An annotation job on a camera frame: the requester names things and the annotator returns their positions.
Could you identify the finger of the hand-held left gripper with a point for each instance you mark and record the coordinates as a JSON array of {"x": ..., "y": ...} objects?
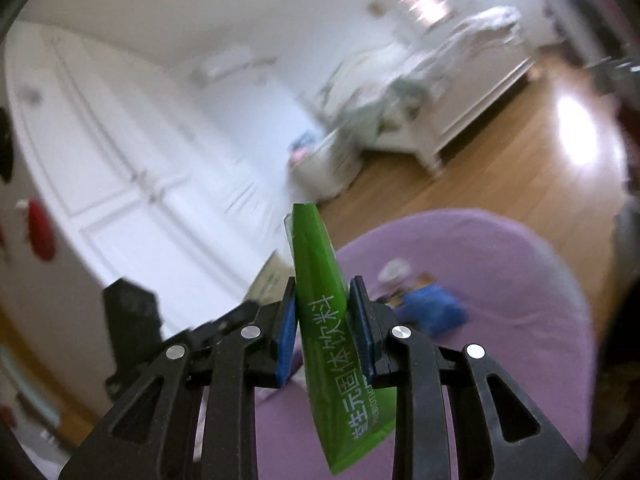
[{"x": 216, "y": 322}]

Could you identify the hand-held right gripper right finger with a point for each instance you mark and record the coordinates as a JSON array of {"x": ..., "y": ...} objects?
[{"x": 361, "y": 330}]

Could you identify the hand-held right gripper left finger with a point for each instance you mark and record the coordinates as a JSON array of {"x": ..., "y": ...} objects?
[{"x": 285, "y": 340}]

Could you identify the green drink powder sachet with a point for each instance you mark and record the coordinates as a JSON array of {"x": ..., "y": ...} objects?
[{"x": 320, "y": 310}]

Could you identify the white plastic cup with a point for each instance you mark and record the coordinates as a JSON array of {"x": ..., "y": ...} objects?
[{"x": 395, "y": 271}]

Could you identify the greenish cardboard box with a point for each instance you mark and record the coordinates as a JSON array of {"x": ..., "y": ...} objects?
[{"x": 270, "y": 280}]

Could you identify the blue snack packet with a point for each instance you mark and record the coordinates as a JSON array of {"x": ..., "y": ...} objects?
[{"x": 435, "y": 307}]

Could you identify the purple bed sheet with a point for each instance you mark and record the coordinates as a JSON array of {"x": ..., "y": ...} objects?
[{"x": 500, "y": 270}]

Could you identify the white wardrobe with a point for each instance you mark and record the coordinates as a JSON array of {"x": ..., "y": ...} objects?
[{"x": 125, "y": 160}]

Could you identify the white nightstand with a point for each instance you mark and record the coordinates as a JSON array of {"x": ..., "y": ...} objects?
[{"x": 325, "y": 165}]

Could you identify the white wooden bed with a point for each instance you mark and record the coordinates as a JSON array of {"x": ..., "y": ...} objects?
[{"x": 465, "y": 105}]

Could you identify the floral quilt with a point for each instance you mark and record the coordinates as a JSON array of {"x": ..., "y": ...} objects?
[{"x": 450, "y": 55}]

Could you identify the red wall ornament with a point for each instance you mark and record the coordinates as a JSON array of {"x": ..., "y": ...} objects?
[{"x": 41, "y": 230}]

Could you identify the white wall air conditioner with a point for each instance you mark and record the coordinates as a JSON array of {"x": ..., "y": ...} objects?
[{"x": 232, "y": 62}]

